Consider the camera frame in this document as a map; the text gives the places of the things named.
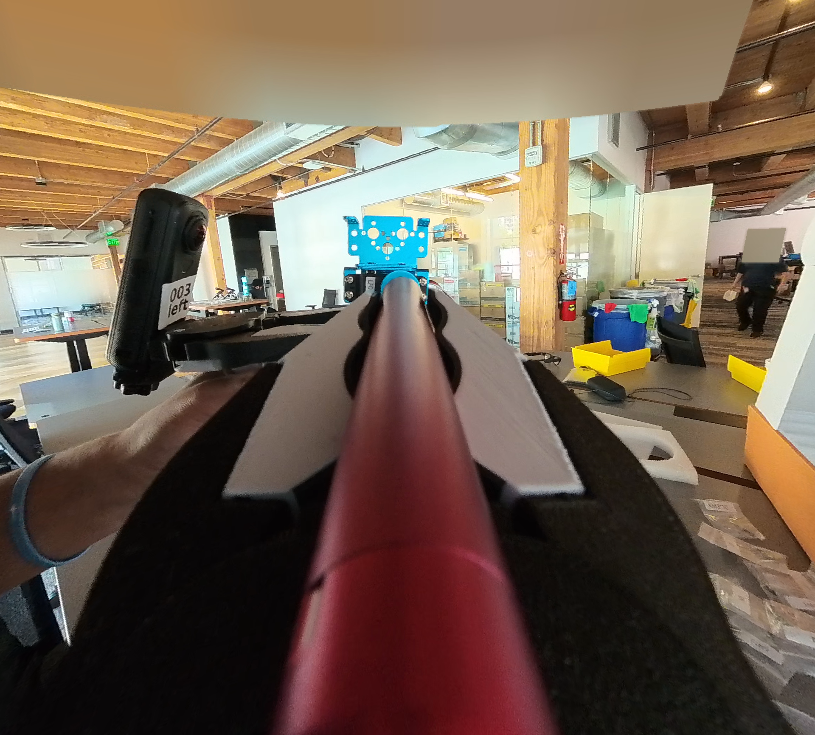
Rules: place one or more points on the grey trash bin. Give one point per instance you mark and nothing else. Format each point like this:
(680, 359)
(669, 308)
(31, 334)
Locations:
(637, 293)

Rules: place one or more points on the red fire extinguisher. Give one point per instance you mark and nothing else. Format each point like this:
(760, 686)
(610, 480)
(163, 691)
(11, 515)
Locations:
(567, 299)

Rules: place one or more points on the white spray bottle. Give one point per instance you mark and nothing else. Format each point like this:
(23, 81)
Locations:
(652, 324)

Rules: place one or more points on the grey blue wristband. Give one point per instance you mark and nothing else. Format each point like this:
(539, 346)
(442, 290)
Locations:
(14, 512)

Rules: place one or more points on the scattered small parts bags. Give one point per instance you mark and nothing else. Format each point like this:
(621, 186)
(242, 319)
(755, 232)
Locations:
(764, 595)

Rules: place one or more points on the silver ceiling air duct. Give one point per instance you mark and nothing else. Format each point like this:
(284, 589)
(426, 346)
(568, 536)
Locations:
(235, 158)

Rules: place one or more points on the red electric screwdriver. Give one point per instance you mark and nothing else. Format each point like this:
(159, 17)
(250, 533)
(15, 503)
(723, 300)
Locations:
(414, 556)

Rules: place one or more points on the blue toy robot arm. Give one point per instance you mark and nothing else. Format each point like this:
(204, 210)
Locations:
(388, 241)

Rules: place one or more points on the white foam insert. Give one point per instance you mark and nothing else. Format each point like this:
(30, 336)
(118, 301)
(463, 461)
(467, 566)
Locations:
(668, 464)

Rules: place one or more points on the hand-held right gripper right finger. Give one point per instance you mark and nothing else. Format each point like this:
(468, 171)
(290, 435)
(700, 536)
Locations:
(509, 423)

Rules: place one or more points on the yellow plastic bin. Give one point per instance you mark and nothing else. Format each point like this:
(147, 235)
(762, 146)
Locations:
(608, 359)
(748, 373)

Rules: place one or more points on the white orange cardboard box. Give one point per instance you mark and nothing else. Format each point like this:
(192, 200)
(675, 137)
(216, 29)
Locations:
(783, 480)

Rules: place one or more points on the stack of cardboard boxes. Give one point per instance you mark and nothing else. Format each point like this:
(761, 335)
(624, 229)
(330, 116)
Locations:
(477, 295)

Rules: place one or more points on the blue trash barrel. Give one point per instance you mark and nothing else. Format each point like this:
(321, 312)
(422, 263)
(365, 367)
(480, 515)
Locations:
(617, 330)

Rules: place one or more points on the eyeglasses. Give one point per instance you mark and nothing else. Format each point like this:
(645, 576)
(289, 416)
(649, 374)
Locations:
(541, 356)

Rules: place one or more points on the black office chair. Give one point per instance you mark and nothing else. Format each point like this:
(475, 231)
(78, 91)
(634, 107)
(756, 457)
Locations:
(681, 343)

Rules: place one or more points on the person's left hand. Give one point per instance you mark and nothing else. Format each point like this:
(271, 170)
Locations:
(159, 461)

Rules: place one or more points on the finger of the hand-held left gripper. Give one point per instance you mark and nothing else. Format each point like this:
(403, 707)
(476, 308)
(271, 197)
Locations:
(286, 333)

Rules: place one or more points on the white board panel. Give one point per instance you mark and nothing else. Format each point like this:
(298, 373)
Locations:
(675, 232)

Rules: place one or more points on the black computer mouse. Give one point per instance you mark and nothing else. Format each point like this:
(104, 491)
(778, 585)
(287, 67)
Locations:
(606, 388)

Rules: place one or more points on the wooden support post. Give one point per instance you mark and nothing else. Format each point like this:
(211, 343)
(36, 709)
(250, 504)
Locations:
(544, 238)

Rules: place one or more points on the green cloth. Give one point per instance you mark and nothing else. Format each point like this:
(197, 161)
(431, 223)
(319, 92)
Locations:
(637, 313)

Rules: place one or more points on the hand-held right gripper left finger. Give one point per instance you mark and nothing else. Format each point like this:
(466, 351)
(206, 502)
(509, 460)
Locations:
(299, 416)

